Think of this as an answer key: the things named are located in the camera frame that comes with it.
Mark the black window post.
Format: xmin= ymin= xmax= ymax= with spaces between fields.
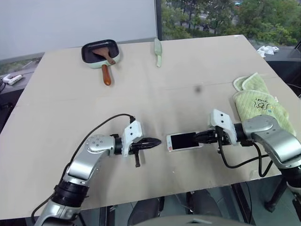
xmin=155 ymin=0 xmax=163 ymax=41

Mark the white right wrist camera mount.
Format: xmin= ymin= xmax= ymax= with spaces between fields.
xmin=207 ymin=108 xmax=237 ymax=145

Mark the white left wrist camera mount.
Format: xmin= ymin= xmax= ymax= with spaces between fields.
xmin=121 ymin=120 xmax=143 ymax=157

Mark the dark side desk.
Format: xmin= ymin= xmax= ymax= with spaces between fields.
xmin=265 ymin=44 xmax=301 ymax=88

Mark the dark side table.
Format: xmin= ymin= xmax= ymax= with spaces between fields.
xmin=0 ymin=70 xmax=36 ymax=135

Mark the white board panel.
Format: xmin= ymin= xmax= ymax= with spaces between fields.
xmin=0 ymin=0 xmax=158 ymax=61

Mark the green terry towel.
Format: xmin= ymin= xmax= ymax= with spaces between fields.
xmin=232 ymin=72 xmax=297 ymax=137

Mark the green plastic scoop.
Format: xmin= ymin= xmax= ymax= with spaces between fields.
xmin=153 ymin=38 xmax=164 ymax=68

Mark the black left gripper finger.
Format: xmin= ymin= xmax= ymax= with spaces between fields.
xmin=139 ymin=138 xmax=163 ymax=145
xmin=140 ymin=143 xmax=162 ymax=150

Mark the grey rounded robot body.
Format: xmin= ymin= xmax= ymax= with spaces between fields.
xmin=150 ymin=213 xmax=241 ymax=226

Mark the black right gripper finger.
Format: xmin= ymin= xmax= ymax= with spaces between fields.
xmin=194 ymin=130 xmax=216 ymax=139
xmin=194 ymin=137 xmax=216 ymax=145

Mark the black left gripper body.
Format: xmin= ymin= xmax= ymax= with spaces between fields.
xmin=128 ymin=140 xmax=142 ymax=168

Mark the black table frame leg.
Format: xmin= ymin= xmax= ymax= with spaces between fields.
xmin=231 ymin=183 xmax=256 ymax=225

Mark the dark rounded shape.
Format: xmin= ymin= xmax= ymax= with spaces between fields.
xmin=127 ymin=197 xmax=165 ymax=226
xmin=187 ymin=189 xmax=222 ymax=217

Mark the brown wooden spatula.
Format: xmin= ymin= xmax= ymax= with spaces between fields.
xmin=91 ymin=47 xmax=117 ymax=65

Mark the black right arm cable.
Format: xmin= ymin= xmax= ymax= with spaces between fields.
xmin=217 ymin=138 xmax=270 ymax=178

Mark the white power strip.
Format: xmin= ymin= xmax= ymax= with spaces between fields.
xmin=2 ymin=73 xmax=24 ymax=86

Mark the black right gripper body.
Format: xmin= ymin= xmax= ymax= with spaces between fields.
xmin=212 ymin=127 xmax=233 ymax=146

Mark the black stand leg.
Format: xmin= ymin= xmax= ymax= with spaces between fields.
xmin=264 ymin=176 xmax=289 ymax=213

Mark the mint green square frying pan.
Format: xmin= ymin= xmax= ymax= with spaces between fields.
xmin=81 ymin=39 xmax=124 ymax=87

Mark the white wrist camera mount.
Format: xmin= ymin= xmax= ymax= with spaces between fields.
xmin=207 ymin=108 xmax=237 ymax=145
xmin=121 ymin=120 xmax=143 ymax=157

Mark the white smartphone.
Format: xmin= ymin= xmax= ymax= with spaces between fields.
xmin=166 ymin=132 xmax=204 ymax=153

